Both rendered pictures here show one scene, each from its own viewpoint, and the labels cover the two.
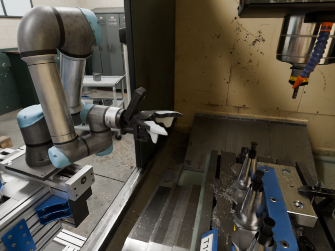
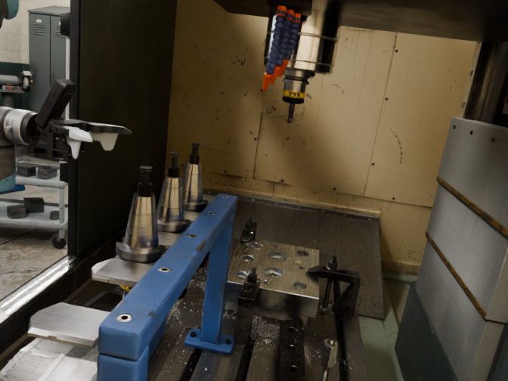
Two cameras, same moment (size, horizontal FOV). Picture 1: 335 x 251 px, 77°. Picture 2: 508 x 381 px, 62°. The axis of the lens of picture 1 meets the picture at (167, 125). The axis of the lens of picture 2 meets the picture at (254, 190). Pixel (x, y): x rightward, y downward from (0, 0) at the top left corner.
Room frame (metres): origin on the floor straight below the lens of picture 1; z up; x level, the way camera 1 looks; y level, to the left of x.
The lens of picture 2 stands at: (-0.32, -0.20, 1.46)
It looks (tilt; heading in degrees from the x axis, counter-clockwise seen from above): 15 degrees down; 351
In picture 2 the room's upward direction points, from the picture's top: 8 degrees clockwise
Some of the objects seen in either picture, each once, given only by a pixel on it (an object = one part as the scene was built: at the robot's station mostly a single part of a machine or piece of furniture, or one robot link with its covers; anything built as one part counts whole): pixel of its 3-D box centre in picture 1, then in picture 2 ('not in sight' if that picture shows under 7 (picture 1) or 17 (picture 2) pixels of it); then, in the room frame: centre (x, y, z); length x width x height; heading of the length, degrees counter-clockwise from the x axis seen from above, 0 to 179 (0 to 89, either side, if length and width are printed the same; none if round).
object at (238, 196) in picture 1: (247, 198); (180, 215); (0.36, -0.18, 1.21); 0.07 x 0.05 x 0.01; 75
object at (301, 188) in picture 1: (315, 196); (332, 282); (0.61, -0.57, 0.97); 0.13 x 0.03 x 0.15; 75
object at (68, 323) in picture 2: not in sight; (69, 322); (0.04, -0.10, 1.21); 0.07 x 0.05 x 0.01; 75
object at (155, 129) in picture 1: (155, 134); (76, 144); (0.56, 0.04, 1.28); 0.09 x 0.03 x 0.06; 34
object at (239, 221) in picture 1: (249, 217); (169, 225); (0.31, -0.17, 1.21); 0.06 x 0.06 x 0.03
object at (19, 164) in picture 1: (44, 161); not in sight; (0.80, 0.57, 1.01); 0.36 x 0.22 x 0.06; 69
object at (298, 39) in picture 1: (309, 39); (301, 43); (0.65, -0.41, 1.54); 0.16 x 0.16 x 0.12
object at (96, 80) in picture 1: (99, 106); (29, 178); (3.00, 1.03, 0.48); 0.87 x 0.46 x 0.96; 88
